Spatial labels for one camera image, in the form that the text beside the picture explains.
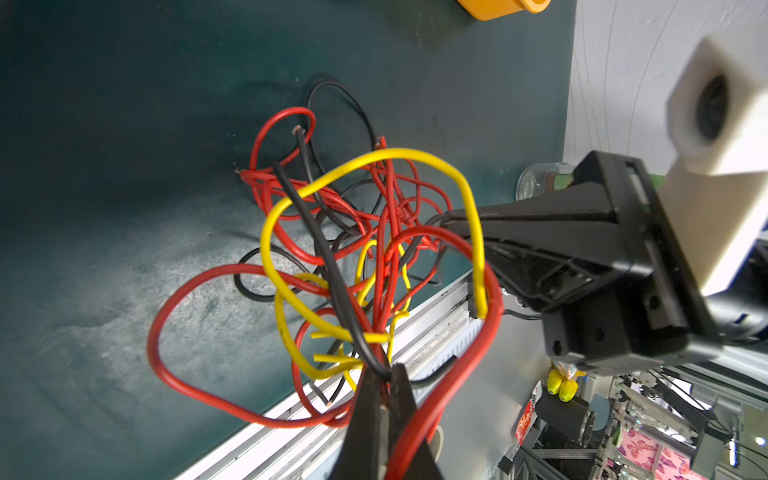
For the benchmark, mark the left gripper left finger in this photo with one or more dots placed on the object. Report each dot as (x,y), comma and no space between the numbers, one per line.
(359,457)

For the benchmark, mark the yellow plastic bin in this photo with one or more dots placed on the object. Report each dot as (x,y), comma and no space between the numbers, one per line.
(486,10)

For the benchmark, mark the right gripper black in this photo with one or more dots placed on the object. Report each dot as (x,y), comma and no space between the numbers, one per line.
(571,254)

